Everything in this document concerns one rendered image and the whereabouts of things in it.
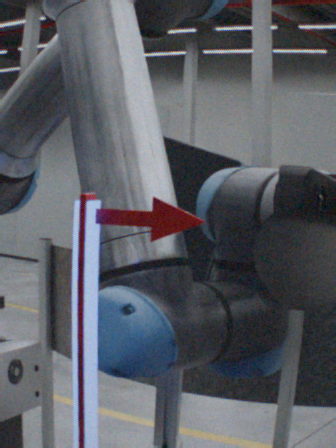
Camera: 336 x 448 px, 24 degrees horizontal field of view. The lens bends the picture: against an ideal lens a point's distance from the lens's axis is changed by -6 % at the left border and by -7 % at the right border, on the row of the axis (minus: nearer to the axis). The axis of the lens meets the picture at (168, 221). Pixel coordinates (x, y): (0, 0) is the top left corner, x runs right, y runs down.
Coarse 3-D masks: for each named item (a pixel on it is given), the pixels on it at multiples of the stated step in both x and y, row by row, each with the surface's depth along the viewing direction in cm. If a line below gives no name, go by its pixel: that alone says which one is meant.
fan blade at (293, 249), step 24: (288, 216) 33; (312, 216) 33; (264, 240) 38; (288, 240) 38; (312, 240) 37; (264, 264) 43; (288, 264) 43; (312, 264) 44; (288, 288) 49; (312, 288) 50
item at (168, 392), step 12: (168, 372) 97; (180, 372) 96; (156, 384) 96; (168, 384) 97; (180, 384) 96; (156, 396) 96; (168, 396) 97; (180, 396) 98; (156, 408) 96; (168, 408) 97; (180, 408) 98; (156, 420) 96; (168, 420) 96; (156, 432) 96; (168, 432) 96; (156, 444) 96; (168, 444) 96
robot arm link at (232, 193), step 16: (224, 176) 74; (240, 176) 72; (256, 176) 70; (272, 176) 68; (208, 192) 75; (224, 192) 73; (240, 192) 70; (256, 192) 68; (208, 208) 74; (224, 208) 72; (240, 208) 70; (256, 208) 68; (208, 224) 75; (224, 224) 72; (240, 224) 70; (256, 224) 68; (224, 240) 72; (240, 240) 71; (224, 256) 72; (240, 256) 71
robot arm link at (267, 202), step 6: (276, 180) 67; (270, 186) 67; (264, 192) 67; (270, 192) 67; (264, 198) 67; (270, 198) 66; (264, 204) 67; (270, 204) 66; (264, 210) 67; (270, 210) 66; (264, 216) 67; (264, 222) 67
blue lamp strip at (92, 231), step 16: (96, 240) 44; (96, 256) 44; (96, 272) 44; (96, 288) 44; (96, 304) 44; (96, 320) 44; (96, 336) 45; (96, 352) 45; (96, 368) 45; (96, 384) 45; (96, 400) 45; (96, 416) 45; (96, 432) 45
